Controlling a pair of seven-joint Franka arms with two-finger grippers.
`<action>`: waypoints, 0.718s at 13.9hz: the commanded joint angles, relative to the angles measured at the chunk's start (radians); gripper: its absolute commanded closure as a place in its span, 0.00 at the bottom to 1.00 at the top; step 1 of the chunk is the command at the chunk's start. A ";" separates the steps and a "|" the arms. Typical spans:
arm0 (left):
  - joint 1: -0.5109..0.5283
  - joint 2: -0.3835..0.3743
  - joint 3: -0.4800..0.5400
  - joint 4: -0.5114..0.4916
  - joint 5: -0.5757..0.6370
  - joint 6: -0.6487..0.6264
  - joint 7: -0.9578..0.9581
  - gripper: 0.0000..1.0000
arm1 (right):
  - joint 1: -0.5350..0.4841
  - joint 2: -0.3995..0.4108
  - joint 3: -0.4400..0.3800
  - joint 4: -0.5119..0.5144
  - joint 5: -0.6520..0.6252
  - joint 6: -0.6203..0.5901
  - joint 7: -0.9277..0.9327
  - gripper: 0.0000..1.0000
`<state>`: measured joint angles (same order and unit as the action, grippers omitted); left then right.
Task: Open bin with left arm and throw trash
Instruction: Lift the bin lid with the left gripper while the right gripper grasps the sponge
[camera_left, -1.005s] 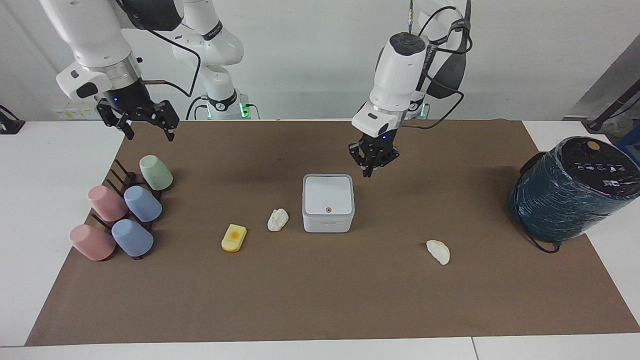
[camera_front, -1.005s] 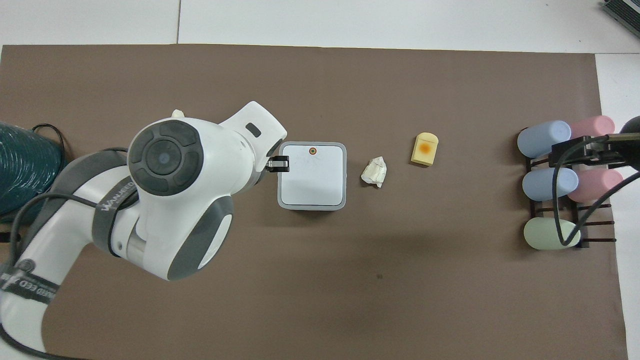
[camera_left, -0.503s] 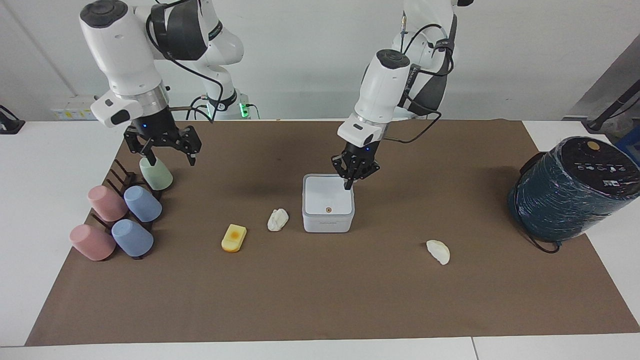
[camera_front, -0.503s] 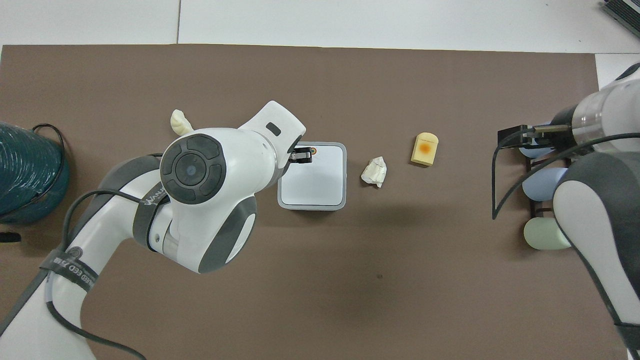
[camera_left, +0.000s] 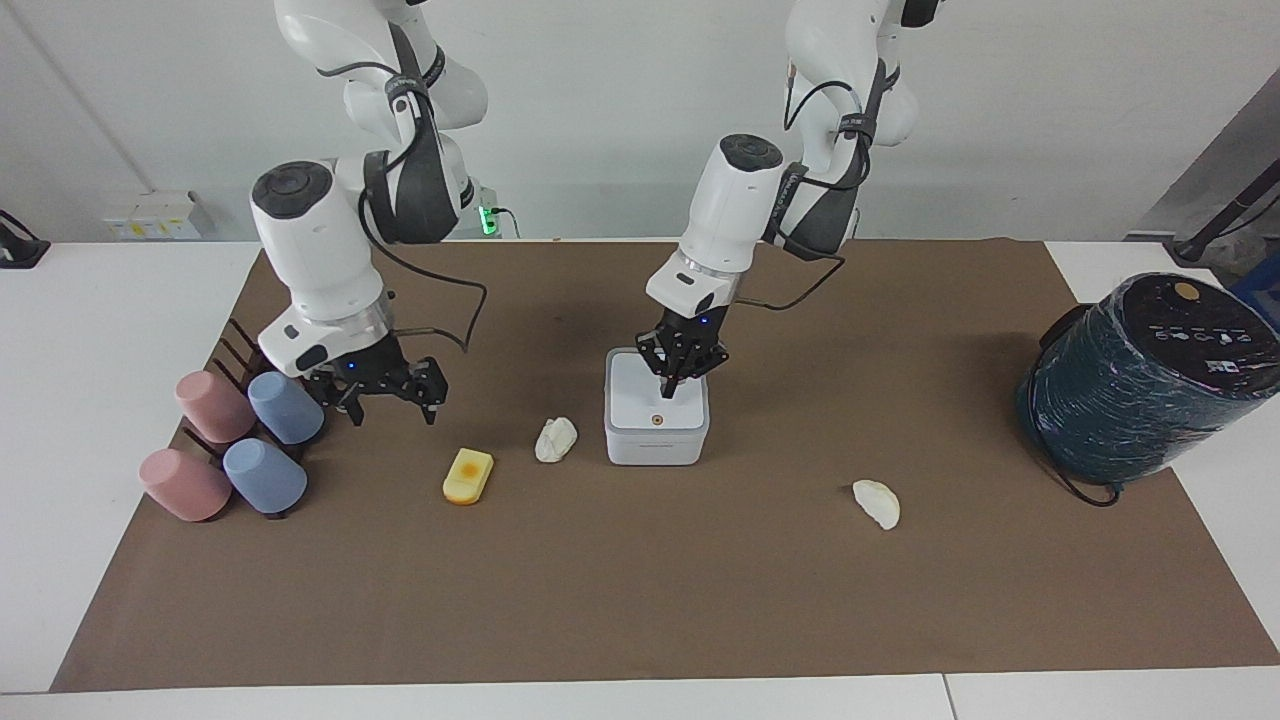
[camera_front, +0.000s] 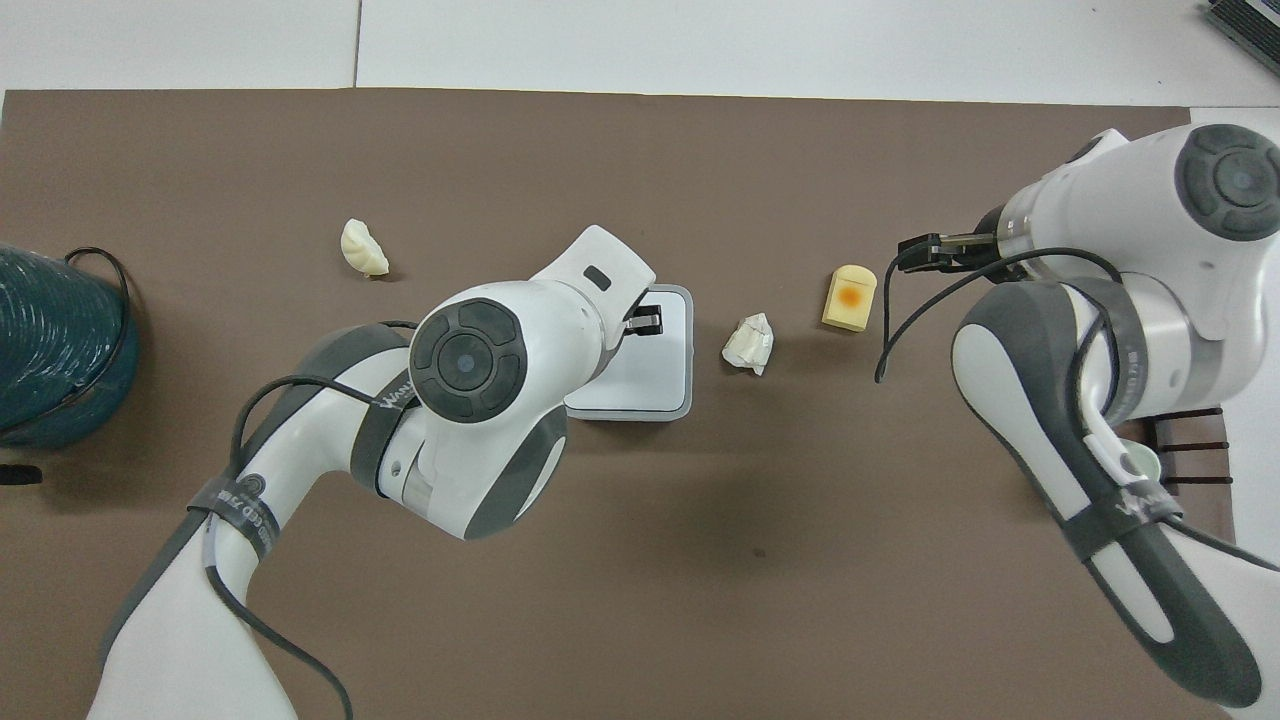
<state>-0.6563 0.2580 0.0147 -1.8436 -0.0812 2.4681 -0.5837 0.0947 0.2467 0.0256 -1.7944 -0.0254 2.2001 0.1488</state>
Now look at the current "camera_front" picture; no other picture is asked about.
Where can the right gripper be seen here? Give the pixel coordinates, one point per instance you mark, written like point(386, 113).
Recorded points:
point(990, 226)

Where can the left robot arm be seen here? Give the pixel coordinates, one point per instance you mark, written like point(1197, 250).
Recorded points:
point(300, 470)

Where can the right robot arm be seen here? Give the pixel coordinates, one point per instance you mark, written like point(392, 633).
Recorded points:
point(1150, 210)

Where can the dark teal bin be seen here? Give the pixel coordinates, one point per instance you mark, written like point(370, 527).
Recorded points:
point(50, 340)

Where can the yellow toast toy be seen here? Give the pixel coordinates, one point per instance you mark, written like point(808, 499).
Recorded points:
point(850, 298)

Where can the crumpled white paper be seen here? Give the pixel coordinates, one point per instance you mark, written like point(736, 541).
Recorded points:
point(748, 343)

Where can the white square plate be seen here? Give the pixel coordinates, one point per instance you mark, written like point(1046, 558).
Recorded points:
point(650, 380)

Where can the small white bowl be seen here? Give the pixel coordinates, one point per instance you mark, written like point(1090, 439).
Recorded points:
point(1142, 464)

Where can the dark ribbed device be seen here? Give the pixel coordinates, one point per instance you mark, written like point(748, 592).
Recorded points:
point(1250, 25)

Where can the white dumpling toy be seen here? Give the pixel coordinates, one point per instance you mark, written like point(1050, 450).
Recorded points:
point(364, 250)

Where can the black stand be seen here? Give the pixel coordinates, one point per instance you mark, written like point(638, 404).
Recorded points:
point(18, 475)

